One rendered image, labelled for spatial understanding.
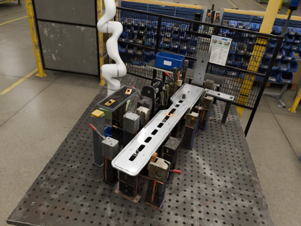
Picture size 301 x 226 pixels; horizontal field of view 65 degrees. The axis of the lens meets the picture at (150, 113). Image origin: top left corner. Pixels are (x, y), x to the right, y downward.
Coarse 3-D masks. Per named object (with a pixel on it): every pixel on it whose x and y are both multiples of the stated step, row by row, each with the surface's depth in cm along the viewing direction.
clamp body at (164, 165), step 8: (160, 160) 138; (152, 168) 137; (160, 168) 134; (168, 168) 139; (152, 176) 140; (160, 176) 138; (152, 184) 144; (160, 184) 141; (152, 192) 147; (160, 192) 145; (144, 200) 156; (152, 200) 151; (160, 200) 148; (160, 208) 153
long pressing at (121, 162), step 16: (176, 96) 220; (192, 96) 222; (160, 112) 194; (176, 112) 196; (144, 128) 173; (160, 128) 175; (128, 144) 156; (144, 144) 158; (160, 144) 161; (112, 160) 143; (128, 160) 145; (144, 160) 146
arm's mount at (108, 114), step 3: (129, 102) 245; (126, 105) 237; (99, 108) 228; (126, 108) 234; (129, 108) 250; (102, 111) 229; (105, 111) 228; (108, 111) 227; (126, 111) 236; (105, 114) 230; (108, 114) 230; (111, 114) 229; (105, 117) 232; (108, 117) 232; (111, 117) 231
